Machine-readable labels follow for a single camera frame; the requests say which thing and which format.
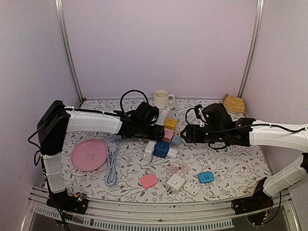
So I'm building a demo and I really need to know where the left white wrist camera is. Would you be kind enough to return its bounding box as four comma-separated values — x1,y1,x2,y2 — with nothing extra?
157,107,170,126

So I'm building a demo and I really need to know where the pink square plug adapter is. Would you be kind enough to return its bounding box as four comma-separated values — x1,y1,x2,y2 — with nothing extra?
140,174,158,189

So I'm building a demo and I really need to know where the pink round plate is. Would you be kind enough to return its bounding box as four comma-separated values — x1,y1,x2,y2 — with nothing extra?
71,139,108,172

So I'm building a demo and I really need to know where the thin pink charging cable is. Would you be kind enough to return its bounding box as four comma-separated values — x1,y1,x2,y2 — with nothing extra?
168,161,191,175

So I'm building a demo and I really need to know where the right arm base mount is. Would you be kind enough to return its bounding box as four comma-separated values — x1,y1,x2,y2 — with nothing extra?
231,178,274,226

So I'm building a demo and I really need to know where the long white power strip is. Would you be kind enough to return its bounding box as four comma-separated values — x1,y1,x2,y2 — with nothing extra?
143,141,156,162

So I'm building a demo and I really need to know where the blue square plug adapter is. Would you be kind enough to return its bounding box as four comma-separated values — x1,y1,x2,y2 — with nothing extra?
198,171,215,184

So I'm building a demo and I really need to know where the white cube socket adapter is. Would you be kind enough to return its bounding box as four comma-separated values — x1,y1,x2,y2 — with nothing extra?
167,174,186,194

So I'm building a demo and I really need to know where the blue cube socket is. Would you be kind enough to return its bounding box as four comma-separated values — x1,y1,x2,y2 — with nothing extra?
153,141,170,158

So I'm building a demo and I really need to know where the light blue coiled cable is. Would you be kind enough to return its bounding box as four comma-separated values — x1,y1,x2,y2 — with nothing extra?
104,141,121,188

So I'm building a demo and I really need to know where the cream ceramic mug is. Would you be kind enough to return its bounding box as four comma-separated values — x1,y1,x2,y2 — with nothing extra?
154,90,175,109

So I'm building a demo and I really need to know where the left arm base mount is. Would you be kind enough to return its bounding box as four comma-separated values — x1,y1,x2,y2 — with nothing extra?
46,188,89,215

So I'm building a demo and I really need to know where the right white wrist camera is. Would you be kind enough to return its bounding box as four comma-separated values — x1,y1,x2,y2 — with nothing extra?
194,104,203,119

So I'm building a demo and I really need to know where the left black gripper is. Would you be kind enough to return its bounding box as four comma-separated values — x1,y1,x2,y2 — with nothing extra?
136,124,166,141

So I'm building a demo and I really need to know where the pink cube socket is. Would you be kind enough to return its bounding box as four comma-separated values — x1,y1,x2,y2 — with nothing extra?
162,128,174,143

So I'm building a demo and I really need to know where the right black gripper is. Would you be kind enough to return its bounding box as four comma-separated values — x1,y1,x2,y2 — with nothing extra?
181,124,226,143

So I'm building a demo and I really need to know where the yellow woven basket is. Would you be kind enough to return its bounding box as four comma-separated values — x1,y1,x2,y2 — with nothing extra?
222,94,246,114

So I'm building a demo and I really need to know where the light blue power strip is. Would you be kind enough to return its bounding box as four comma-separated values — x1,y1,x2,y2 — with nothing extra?
113,134,123,142

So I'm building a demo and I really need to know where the small white charger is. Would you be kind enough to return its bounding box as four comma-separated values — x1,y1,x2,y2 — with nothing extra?
167,148,178,159

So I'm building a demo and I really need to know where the yellow cube socket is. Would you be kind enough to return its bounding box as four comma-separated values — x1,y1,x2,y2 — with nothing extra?
164,117,177,130

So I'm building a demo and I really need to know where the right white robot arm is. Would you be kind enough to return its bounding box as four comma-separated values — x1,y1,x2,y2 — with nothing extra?
180,103,308,210

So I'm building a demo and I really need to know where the floral tablecloth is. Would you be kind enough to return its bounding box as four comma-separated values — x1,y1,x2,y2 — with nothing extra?
47,98,272,204

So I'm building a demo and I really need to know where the white plug adapter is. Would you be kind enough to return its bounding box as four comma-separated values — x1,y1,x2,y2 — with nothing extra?
183,180,201,195

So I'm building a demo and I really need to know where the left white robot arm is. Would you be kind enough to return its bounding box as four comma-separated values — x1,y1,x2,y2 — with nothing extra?
37,100,165,209

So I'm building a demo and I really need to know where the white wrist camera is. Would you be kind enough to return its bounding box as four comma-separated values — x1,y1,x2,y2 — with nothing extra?
157,107,170,126
194,104,203,119

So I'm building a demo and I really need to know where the small light blue adapter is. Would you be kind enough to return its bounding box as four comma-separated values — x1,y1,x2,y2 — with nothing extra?
171,135,182,146

